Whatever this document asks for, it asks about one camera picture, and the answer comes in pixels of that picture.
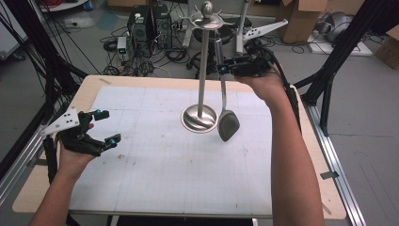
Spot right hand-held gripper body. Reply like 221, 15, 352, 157
233, 19, 289, 78

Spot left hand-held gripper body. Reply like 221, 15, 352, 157
40, 106, 106, 157

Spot metal utensil stand with hooks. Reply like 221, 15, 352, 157
180, 0, 234, 134

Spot stainless steel spatula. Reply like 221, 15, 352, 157
214, 29, 242, 143

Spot person's left hand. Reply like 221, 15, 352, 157
57, 122, 97, 183

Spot person's right hand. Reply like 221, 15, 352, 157
234, 69, 289, 105

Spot black round stool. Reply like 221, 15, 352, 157
185, 24, 239, 81

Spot white grid mat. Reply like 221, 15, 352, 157
69, 86, 274, 218

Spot large open cardboard box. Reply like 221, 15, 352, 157
275, 0, 329, 45

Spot small box with green light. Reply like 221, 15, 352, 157
116, 36, 129, 62

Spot black computer tower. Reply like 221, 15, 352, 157
126, 4, 152, 58
152, 3, 174, 50

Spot grey rounded appliance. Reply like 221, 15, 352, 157
315, 11, 355, 43

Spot grey tape strip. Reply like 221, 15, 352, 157
319, 170, 341, 181

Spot small cardboard box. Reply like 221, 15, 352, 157
374, 24, 399, 71

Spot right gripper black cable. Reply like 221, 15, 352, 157
263, 46, 303, 134

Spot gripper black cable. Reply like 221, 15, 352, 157
263, 46, 303, 134
42, 135, 59, 186

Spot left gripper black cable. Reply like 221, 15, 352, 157
42, 135, 59, 186

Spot white stand post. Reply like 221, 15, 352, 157
234, 0, 252, 55

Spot aluminium rail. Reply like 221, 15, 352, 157
0, 103, 62, 206
302, 103, 367, 226

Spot tangle of black floor cables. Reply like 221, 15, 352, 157
100, 26, 192, 77

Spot black metal frame legs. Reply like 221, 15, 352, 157
294, 0, 394, 137
4, 0, 89, 124

